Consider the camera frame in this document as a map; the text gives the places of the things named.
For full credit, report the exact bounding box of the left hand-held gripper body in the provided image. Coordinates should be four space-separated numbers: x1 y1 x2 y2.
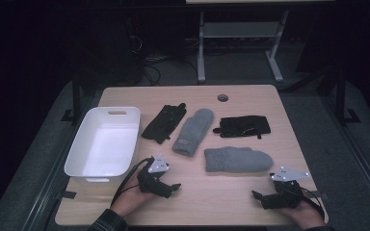
137 154 174 198

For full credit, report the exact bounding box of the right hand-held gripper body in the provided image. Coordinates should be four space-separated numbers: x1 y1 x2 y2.
260 166 311 211

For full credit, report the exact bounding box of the plain grey mitten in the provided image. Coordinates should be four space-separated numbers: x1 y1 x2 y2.
203 146 275 173

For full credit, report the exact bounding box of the white plastic bin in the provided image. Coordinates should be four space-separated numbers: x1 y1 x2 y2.
64 106 142 184

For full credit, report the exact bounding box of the grey mitten with label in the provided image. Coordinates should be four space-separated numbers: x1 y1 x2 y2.
172 108 215 158

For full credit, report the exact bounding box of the black glove with fingers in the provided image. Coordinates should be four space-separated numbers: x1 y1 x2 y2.
212 115 272 141

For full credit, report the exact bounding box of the person's left hand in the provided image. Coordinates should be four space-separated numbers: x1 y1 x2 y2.
110 178 157 218

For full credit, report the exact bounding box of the person's right hand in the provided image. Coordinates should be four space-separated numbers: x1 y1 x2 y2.
277 198 328 231

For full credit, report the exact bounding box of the black tape strip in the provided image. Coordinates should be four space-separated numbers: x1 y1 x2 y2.
60 190 78 200

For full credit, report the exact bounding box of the grey metal stand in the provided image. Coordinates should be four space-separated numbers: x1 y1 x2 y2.
197 10 290 85

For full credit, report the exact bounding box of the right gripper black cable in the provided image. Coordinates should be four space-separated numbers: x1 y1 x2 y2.
300 187 326 219

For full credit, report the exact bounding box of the black glove with strap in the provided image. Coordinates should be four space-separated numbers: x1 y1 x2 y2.
141 102 188 145

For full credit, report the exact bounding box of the tangle of floor cables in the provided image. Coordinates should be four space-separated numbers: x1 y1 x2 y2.
127 34 200 87

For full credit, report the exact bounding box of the black frame post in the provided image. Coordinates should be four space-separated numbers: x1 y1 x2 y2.
61 68 82 123
334 65 362 127

